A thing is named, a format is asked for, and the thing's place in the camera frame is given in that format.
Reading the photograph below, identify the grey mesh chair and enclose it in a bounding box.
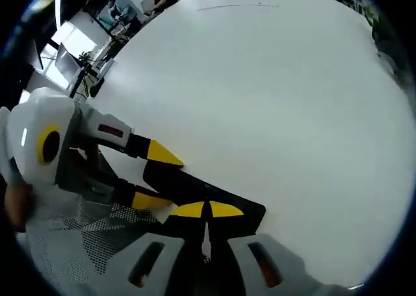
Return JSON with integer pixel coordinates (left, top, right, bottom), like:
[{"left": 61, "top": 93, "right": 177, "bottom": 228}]
[{"left": 18, "top": 190, "right": 173, "bottom": 292}]

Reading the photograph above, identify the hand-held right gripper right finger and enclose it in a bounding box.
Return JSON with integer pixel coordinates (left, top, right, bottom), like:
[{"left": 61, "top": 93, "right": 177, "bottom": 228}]
[{"left": 207, "top": 201, "right": 329, "bottom": 296}]

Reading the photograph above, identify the pale blue tissue box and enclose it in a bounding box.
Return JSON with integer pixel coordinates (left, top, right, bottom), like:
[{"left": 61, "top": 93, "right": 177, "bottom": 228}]
[{"left": 96, "top": 59, "right": 115, "bottom": 79}]

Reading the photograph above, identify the person's left hand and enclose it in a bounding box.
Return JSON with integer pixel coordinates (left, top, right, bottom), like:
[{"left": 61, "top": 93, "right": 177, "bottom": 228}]
[{"left": 4, "top": 182, "right": 36, "bottom": 232}]

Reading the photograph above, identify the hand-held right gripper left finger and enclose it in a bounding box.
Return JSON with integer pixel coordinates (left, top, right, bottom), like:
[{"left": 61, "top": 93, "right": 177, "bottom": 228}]
[{"left": 107, "top": 201, "right": 207, "bottom": 296}]

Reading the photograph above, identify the black remote control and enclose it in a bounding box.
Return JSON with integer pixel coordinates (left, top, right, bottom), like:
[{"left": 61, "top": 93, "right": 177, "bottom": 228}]
[{"left": 142, "top": 161, "right": 267, "bottom": 239}]

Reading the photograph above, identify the small black box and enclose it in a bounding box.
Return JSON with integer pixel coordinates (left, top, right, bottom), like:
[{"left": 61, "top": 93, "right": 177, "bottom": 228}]
[{"left": 89, "top": 77, "right": 105, "bottom": 98}]

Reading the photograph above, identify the white table cable cover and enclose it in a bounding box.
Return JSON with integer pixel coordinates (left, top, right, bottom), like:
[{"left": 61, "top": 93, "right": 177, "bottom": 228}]
[{"left": 197, "top": 2, "right": 280, "bottom": 11}]

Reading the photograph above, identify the computer monitor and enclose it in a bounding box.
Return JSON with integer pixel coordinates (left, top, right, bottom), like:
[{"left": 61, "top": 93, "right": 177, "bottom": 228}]
[{"left": 54, "top": 43, "right": 83, "bottom": 84}]

